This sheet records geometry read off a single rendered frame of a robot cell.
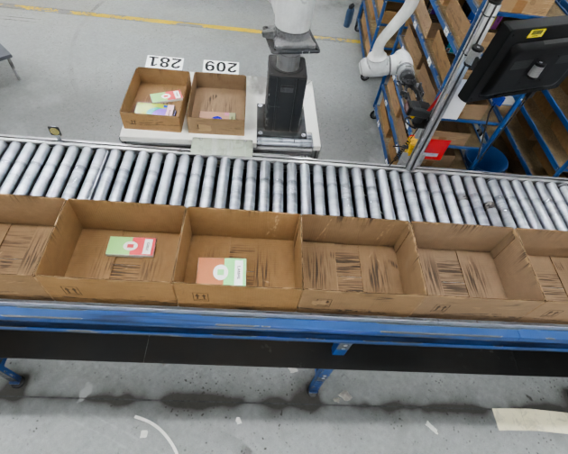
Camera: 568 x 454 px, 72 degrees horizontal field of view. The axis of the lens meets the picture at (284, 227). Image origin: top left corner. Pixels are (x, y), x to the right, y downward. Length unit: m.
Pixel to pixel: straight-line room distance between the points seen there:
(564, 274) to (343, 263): 0.87
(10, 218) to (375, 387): 1.83
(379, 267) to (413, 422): 1.04
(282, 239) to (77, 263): 0.72
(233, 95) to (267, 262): 1.16
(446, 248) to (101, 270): 1.27
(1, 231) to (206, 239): 0.71
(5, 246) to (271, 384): 1.35
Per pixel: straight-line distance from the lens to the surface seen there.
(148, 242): 1.47
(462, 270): 1.62
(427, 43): 2.74
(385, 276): 1.48
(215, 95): 2.29
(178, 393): 2.17
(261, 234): 1.45
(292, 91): 1.94
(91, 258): 1.50
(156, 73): 2.36
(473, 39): 1.72
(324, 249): 1.47
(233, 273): 1.31
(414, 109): 1.88
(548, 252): 1.86
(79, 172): 1.98
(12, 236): 1.67
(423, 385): 2.37
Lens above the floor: 2.10
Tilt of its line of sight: 54 degrees down
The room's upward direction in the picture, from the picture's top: 10 degrees clockwise
